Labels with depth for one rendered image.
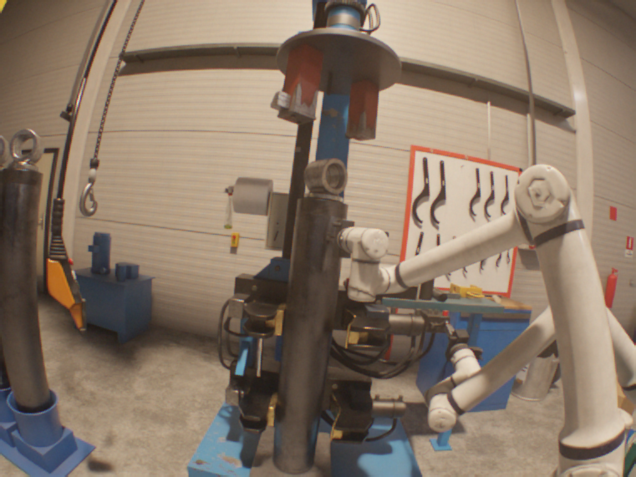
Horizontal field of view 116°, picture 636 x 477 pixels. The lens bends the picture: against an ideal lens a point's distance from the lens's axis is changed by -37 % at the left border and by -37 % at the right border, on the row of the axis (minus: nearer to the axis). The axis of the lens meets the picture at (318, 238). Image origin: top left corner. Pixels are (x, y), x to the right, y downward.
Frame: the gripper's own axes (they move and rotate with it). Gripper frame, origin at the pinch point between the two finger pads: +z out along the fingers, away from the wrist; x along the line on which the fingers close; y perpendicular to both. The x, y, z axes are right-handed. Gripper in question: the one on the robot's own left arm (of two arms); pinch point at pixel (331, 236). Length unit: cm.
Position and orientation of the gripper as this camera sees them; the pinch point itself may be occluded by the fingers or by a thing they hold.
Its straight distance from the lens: 119.5
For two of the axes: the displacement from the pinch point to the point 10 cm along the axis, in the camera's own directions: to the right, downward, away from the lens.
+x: -1.1, 9.9, 0.3
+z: -3.6, -0.7, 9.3
